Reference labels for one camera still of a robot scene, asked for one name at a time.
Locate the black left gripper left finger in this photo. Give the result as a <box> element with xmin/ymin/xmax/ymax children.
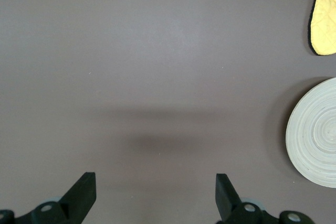
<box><xmin>14</xmin><ymin>172</ymin><xmax>97</xmax><ymax>224</ymax></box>

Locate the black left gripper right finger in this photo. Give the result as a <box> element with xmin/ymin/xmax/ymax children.
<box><xmin>215</xmin><ymin>173</ymin><xmax>280</xmax><ymax>224</ymax></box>

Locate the round wooden plate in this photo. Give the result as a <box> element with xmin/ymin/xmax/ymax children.
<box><xmin>285</xmin><ymin>77</ymin><xmax>336</xmax><ymax>188</ymax></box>

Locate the brown table cover mat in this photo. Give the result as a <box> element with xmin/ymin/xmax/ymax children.
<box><xmin>0</xmin><ymin>0</ymin><xmax>336</xmax><ymax>224</ymax></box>

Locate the yellow quilted oven mitt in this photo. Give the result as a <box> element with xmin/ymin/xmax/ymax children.
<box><xmin>307</xmin><ymin>0</ymin><xmax>336</xmax><ymax>56</ymax></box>

